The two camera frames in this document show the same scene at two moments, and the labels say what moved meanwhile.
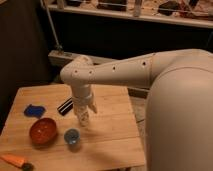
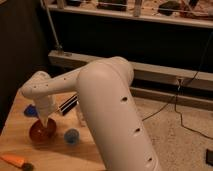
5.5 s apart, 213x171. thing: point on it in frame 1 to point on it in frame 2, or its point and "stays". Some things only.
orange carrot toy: (18, 160) stays
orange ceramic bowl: (43, 132) stays
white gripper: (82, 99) to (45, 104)
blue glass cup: (71, 136) stays
